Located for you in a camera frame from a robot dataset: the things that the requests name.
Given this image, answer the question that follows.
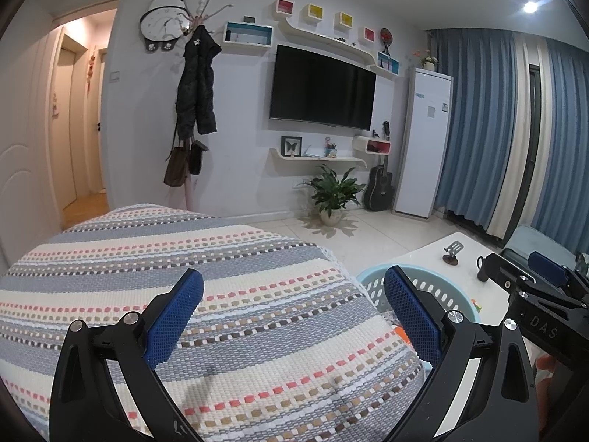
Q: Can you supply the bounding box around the panda wall clock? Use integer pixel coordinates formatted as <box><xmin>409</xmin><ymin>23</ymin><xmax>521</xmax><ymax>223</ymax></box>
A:
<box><xmin>139</xmin><ymin>0</ymin><xmax>189</xmax><ymax>52</ymax></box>

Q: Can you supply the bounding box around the white curved wall shelf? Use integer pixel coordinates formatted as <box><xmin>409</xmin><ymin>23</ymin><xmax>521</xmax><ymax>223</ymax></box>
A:
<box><xmin>271</xmin><ymin>147</ymin><xmax>369</xmax><ymax>169</ymax></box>

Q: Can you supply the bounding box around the black acoustic guitar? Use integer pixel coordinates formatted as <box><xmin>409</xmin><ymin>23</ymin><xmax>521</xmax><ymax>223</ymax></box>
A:
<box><xmin>363</xmin><ymin>121</ymin><xmax>394</xmax><ymax>213</ymax></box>

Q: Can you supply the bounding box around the white coffee table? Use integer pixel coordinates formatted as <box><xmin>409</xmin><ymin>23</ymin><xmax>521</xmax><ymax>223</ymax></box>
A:
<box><xmin>391</xmin><ymin>234</ymin><xmax>539</xmax><ymax>327</ymax></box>

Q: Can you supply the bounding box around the black puffer coat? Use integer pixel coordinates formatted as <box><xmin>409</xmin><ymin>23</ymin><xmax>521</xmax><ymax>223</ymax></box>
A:
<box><xmin>176</xmin><ymin>25</ymin><xmax>222</xmax><ymax>141</ymax></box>

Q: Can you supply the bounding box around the white standing air conditioner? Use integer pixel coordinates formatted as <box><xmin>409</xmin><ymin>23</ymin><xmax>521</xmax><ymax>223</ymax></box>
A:
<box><xmin>392</xmin><ymin>67</ymin><xmax>454</xmax><ymax>218</ymax></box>

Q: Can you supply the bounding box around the long white wavy shelf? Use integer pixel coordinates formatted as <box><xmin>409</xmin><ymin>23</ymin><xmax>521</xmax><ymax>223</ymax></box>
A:
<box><xmin>285</xmin><ymin>16</ymin><xmax>401</xmax><ymax>77</ymax></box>

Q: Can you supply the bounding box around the green potted plant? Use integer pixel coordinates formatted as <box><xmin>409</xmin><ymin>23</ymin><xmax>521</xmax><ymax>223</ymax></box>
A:
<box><xmin>299</xmin><ymin>163</ymin><xmax>364</xmax><ymax>226</ymax></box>

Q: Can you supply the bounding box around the brown phone stand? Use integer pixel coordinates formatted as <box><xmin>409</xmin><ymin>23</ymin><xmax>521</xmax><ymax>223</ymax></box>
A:
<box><xmin>442</xmin><ymin>241</ymin><xmax>465</xmax><ymax>265</ymax></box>

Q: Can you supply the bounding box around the brown hanging bag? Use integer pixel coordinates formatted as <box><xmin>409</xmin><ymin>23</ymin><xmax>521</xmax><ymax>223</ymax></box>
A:
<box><xmin>164</xmin><ymin>140</ymin><xmax>190</xmax><ymax>188</ymax></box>

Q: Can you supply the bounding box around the red white oblong box shelf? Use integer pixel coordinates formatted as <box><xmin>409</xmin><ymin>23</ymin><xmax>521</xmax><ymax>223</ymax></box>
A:
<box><xmin>353</xmin><ymin>135</ymin><xmax>392</xmax><ymax>156</ymax></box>

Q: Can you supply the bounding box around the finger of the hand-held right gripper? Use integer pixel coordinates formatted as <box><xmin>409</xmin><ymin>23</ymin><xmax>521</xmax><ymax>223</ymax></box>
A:
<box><xmin>528</xmin><ymin>251</ymin><xmax>589</xmax><ymax>307</ymax></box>
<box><xmin>482</xmin><ymin>253</ymin><xmax>537</xmax><ymax>294</ymax></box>

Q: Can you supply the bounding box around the white room door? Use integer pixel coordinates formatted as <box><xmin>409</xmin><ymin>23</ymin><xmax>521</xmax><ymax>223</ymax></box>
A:
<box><xmin>0</xmin><ymin>32</ymin><xmax>60</xmax><ymax>268</ymax></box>

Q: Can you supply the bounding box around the blue white box shelf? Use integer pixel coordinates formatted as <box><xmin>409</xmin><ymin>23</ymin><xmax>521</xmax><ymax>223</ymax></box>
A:
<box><xmin>377</xmin><ymin>52</ymin><xmax>399</xmax><ymax>76</ymax></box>

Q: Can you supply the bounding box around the white hallway door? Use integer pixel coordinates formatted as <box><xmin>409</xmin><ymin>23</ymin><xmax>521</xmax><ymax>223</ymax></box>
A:
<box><xmin>50</xmin><ymin>32</ymin><xmax>88</xmax><ymax>213</ymax></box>

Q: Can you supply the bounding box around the teal white rectangular shelf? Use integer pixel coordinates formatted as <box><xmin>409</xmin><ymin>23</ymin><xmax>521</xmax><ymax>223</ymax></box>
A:
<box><xmin>222</xmin><ymin>21</ymin><xmax>274</xmax><ymax>49</ymax></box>

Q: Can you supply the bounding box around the black wall television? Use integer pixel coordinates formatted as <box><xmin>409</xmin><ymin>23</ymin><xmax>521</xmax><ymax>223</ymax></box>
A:
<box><xmin>268</xmin><ymin>43</ymin><xmax>377</xmax><ymax>130</ymax></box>

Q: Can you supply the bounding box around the black hanging bag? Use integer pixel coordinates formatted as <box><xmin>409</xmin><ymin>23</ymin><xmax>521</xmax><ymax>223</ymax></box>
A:
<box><xmin>188</xmin><ymin>140</ymin><xmax>209</xmax><ymax>176</ymax></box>

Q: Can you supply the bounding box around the striped woven tablecloth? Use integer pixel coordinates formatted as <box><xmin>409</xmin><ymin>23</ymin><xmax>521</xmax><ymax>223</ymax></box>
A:
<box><xmin>0</xmin><ymin>203</ymin><xmax>426</xmax><ymax>442</ymax></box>

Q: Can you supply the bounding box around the pink coat rack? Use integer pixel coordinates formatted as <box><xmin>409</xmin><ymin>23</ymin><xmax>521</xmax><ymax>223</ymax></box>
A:
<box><xmin>181</xmin><ymin>0</ymin><xmax>235</xmax><ymax>210</ymax></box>

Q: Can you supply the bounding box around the light blue plastic basket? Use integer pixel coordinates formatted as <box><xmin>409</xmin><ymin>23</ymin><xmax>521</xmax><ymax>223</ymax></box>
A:
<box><xmin>356</xmin><ymin>264</ymin><xmax>484</xmax><ymax>369</ymax></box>

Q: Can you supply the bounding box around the blue and white curtain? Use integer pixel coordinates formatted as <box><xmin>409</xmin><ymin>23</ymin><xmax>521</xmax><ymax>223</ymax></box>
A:
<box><xmin>428</xmin><ymin>28</ymin><xmax>589</xmax><ymax>259</ymax></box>

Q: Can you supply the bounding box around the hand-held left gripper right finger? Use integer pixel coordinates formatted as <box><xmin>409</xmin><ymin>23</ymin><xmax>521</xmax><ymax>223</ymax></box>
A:
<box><xmin>384</xmin><ymin>264</ymin><xmax>539</xmax><ymax>442</ymax></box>

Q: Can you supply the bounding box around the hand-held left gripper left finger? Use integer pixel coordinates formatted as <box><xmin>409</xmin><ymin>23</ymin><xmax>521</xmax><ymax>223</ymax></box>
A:
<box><xmin>48</xmin><ymin>267</ymin><xmax>205</xmax><ymax>442</ymax></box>

